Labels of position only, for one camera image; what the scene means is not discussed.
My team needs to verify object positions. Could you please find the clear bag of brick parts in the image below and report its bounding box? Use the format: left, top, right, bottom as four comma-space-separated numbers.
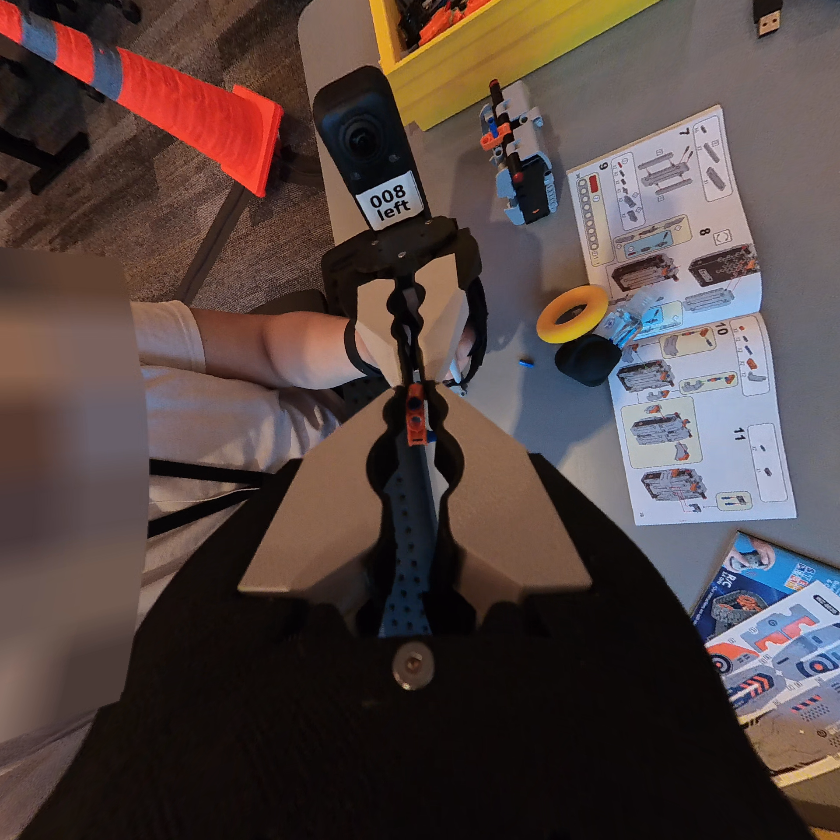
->
604, 292, 657, 349

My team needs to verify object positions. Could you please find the grey black motor assembly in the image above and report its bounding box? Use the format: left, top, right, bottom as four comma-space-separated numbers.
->
479, 79, 562, 226

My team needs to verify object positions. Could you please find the small colourful booklet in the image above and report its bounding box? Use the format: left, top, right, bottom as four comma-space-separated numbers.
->
689, 530, 840, 788

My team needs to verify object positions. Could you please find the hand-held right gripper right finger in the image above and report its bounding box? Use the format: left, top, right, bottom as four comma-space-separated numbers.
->
430, 382, 593, 627

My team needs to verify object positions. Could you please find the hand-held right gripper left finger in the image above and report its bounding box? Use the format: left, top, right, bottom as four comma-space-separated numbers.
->
238, 386, 403, 634

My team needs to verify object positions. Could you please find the orange traffic cone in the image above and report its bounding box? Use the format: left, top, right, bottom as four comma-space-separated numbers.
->
0, 0, 284, 198

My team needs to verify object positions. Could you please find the person's torso in white shirt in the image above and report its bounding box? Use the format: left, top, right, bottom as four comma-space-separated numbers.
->
0, 298, 349, 837

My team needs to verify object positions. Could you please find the person's left forearm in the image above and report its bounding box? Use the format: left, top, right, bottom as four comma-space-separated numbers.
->
190, 307, 368, 392

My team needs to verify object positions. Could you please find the pile of orange black parts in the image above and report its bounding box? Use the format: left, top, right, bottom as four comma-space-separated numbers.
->
394, 0, 493, 52

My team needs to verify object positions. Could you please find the black stand frame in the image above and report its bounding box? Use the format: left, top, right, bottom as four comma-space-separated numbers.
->
0, 0, 142, 194

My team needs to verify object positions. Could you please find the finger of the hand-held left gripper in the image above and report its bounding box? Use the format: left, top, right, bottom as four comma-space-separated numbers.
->
410, 252, 472, 388
354, 279, 409, 388

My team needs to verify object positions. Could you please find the black perforated wrist strap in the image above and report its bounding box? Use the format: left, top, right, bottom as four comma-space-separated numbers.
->
344, 319, 387, 379

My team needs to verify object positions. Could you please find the grey desk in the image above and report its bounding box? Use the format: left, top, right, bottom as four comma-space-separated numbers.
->
297, 0, 840, 840

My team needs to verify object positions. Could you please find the black lanyard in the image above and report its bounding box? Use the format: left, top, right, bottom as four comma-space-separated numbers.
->
147, 458, 280, 540

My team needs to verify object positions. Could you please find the yellow parts bin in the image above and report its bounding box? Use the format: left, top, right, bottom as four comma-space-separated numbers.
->
369, 0, 664, 132

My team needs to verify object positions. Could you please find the orange connector with blue pins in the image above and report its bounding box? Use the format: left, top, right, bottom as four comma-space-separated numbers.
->
406, 384, 437, 447

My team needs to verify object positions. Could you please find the black foam wheel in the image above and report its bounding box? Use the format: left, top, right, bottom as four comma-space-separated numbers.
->
554, 333, 623, 388

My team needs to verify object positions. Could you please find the printed sticker sheet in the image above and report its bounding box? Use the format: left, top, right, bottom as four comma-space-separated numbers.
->
705, 594, 840, 785

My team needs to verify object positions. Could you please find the yellow foam ring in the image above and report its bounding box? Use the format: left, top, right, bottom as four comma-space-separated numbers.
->
536, 285, 610, 345

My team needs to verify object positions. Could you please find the open instruction booklet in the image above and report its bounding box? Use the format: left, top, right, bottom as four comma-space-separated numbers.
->
566, 105, 798, 527

